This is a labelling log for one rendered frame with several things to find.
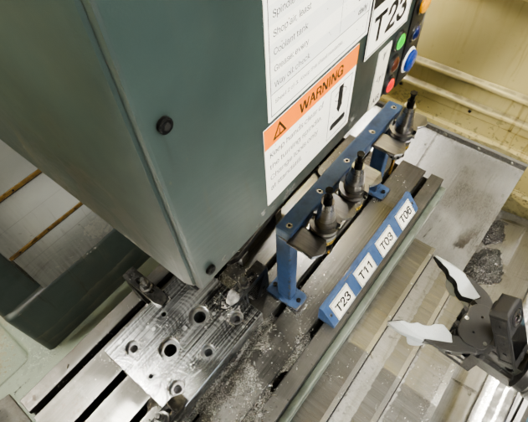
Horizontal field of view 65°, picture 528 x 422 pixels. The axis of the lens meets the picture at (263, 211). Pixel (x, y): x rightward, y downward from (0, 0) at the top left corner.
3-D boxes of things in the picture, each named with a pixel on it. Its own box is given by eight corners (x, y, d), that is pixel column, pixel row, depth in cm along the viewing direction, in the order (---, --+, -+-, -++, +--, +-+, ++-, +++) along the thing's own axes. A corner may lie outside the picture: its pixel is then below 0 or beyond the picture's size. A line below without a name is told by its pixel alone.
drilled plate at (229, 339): (263, 320, 102) (262, 312, 98) (179, 424, 90) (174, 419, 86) (195, 270, 111) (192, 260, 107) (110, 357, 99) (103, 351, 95)
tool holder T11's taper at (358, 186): (352, 175, 91) (357, 153, 85) (369, 187, 89) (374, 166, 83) (339, 186, 89) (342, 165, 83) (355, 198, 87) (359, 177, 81)
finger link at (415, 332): (383, 350, 67) (443, 354, 66) (390, 338, 62) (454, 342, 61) (381, 331, 69) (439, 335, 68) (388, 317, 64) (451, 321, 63)
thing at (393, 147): (409, 146, 97) (410, 144, 96) (398, 160, 95) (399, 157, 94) (382, 134, 100) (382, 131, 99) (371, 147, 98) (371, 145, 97)
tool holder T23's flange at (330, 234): (317, 211, 89) (318, 204, 86) (344, 222, 87) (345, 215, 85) (304, 234, 85) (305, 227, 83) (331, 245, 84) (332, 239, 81)
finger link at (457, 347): (422, 353, 62) (484, 357, 61) (425, 350, 61) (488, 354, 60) (418, 322, 65) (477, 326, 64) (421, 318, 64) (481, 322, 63)
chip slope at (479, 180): (495, 211, 156) (528, 164, 134) (407, 364, 126) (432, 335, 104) (300, 116, 190) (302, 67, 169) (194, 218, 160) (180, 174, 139)
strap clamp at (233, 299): (269, 285, 112) (267, 258, 100) (237, 322, 106) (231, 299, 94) (259, 278, 113) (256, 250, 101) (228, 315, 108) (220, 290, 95)
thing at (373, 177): (386, 176, 92) (387, 173, 92) (373, 191, 90) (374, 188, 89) (358, 162, 95) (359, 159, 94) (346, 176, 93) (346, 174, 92)
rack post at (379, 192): (390, 190, 129) (414, 116, 104) (381, 201, 126) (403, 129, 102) (361, 175, 132) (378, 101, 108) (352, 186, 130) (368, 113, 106)
